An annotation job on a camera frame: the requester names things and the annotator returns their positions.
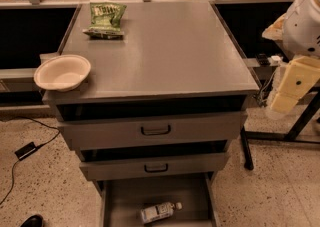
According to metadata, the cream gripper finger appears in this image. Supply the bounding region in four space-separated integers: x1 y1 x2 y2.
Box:
269 56 320 114
262 15 285 41

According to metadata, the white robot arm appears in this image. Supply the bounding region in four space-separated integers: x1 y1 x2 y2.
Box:
262 0 320 119

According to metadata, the grey drawer cabinet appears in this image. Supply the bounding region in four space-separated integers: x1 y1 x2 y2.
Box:
39 0 261 227

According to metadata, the grey middle drawer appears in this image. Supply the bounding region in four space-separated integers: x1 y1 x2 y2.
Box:
79 153 229 181

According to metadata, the grey drawer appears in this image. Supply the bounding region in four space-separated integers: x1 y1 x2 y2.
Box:
79 153 229 181
99 174 221 227
58 111 247 150

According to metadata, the grey top drawer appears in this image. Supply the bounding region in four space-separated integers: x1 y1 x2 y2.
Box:
58 111 247 150

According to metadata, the grey bottom drawer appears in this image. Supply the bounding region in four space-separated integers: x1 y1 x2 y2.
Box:
99 174 221 227

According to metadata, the white power plug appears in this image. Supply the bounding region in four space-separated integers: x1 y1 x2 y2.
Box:
270 55 283 65

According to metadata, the grey side table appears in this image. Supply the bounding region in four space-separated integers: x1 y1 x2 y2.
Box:
240 89 320 170

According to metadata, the green chip bag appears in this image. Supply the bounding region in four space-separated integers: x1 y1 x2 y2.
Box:
83 2 127 40

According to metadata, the white paper bowl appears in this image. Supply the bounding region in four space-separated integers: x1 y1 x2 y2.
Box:
34 55 91 92

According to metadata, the black power adapter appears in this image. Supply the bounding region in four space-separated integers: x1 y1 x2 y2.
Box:
15 142 37 161

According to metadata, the black shoe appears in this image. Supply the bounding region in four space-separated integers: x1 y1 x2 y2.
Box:
20 215 44 227

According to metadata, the black top drawer handle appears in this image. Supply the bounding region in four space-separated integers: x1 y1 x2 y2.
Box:
140 125 171 136

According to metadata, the black drawer handle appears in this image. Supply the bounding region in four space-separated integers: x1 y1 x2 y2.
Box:
140 125 171 136
144 163 169 173

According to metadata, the black middle drawer handle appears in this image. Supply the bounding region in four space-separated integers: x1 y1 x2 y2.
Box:
144 163 169 173

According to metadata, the black floor cable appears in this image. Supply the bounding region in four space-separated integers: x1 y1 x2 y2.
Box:
0 116 61 206

